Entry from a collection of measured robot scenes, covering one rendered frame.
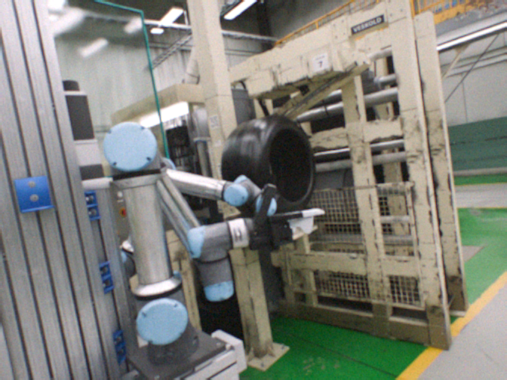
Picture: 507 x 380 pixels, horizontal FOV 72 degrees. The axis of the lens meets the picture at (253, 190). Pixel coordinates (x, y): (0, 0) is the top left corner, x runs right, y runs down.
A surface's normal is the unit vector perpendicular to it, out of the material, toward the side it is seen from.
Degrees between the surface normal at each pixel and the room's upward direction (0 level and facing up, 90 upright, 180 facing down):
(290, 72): 90
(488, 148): 90
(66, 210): 90
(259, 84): 90
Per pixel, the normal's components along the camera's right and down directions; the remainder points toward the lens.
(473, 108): -0.77, 0.17
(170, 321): 0.25, 0.16
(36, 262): 0.62, -0.04
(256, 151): 0.01, -0.22
